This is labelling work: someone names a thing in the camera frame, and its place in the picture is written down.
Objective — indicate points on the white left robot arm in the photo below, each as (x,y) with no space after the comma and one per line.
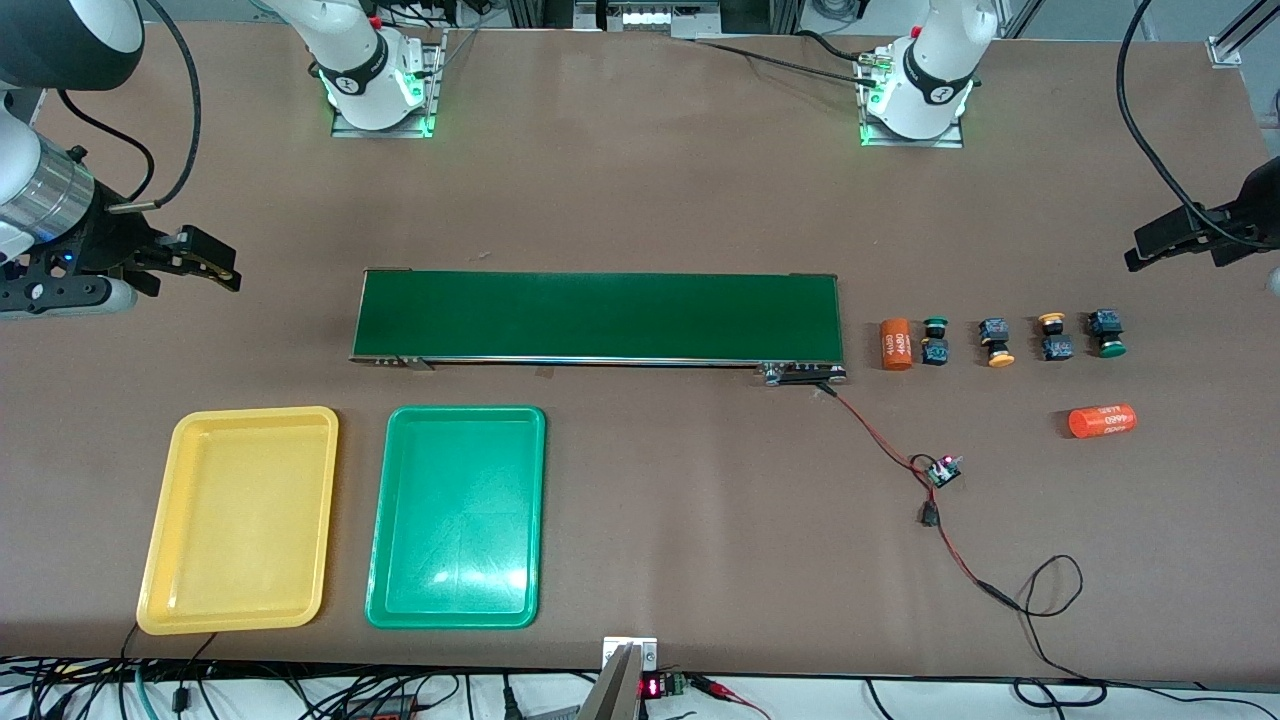
(930,80)

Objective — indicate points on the green belt conveyor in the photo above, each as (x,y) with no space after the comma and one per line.
(600,315)

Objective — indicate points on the aluminium frame rack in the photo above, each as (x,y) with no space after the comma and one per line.
(785,15)

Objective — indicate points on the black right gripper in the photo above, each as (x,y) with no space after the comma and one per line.
(103,243)

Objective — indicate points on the red digit display module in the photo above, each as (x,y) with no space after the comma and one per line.
(655,687)

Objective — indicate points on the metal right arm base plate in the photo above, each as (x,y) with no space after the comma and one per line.
(437,80)

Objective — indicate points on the yellow mushroom push button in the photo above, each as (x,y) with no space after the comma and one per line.
(1057,348)
(994,332)

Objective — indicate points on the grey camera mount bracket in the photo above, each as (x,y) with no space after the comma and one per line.
(625,655)

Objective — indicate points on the small motor controller board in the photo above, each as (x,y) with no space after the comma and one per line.
(943,472)

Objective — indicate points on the green mushroom push button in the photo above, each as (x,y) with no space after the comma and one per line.
(1103,323)
(935,350)

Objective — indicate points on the red alligator clip lead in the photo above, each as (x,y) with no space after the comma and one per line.
(720,688)

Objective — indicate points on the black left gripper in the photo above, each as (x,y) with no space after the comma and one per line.
(1243,228)

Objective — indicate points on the aluminium corner profile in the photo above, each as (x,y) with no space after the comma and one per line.
(1235,40)

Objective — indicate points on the white lit device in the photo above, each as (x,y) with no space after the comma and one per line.
(660,18)

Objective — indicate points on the green plastic tray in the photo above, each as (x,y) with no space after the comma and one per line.
(455,520)

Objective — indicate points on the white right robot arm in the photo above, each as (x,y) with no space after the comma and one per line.
(360,60)

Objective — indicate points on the yellow plastic tray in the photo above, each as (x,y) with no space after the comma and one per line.
(240,520)

